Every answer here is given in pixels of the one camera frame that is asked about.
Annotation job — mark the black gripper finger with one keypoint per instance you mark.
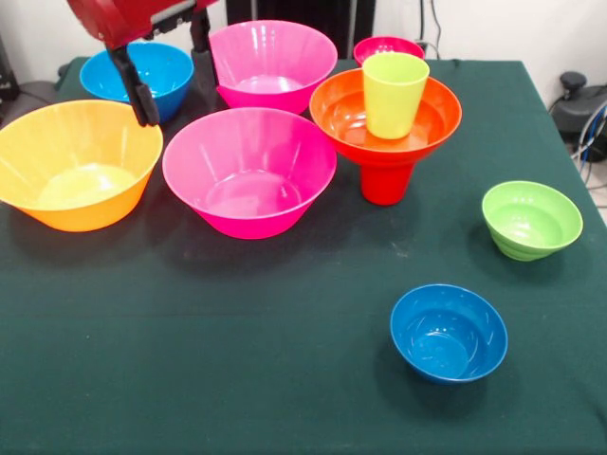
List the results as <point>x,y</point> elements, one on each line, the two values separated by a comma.
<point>205,71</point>
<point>140,99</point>

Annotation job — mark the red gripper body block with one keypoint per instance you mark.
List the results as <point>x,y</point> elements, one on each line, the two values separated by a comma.
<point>123,19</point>

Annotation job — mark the large pink bowl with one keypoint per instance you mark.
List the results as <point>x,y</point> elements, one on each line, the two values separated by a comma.
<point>250,175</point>
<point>275,66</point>

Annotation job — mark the red-orange wide bowl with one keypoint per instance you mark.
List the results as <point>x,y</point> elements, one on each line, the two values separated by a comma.
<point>341,118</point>

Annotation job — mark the small magenta bowl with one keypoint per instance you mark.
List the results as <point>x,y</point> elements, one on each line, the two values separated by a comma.
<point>379,47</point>

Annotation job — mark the lime green plastic cup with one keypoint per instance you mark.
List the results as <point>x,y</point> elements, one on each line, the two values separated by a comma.
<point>393,95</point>

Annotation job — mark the red plastic cup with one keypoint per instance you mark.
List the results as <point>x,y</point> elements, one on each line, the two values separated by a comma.
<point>385,187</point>

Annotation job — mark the small dark blue bowl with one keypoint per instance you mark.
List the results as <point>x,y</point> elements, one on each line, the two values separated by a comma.
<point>448,336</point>

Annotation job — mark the light blue bowl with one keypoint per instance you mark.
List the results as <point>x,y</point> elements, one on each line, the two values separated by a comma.
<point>166,71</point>

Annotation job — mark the large orange bowl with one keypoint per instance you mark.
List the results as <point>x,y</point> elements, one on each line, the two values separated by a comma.
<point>78,166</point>

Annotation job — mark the black device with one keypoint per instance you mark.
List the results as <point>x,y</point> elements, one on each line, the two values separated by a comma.
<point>7,71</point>

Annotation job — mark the dark green table cloth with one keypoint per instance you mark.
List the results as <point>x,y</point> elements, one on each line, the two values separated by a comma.
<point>189,332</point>

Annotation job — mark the small green bowl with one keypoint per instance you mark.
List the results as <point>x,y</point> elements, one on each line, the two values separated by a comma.
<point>532,218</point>

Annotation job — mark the black pedestal foot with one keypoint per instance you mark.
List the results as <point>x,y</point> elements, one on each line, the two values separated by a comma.
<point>35,90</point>
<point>574,109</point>

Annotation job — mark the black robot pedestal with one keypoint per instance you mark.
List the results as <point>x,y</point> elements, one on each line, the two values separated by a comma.
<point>303,12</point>

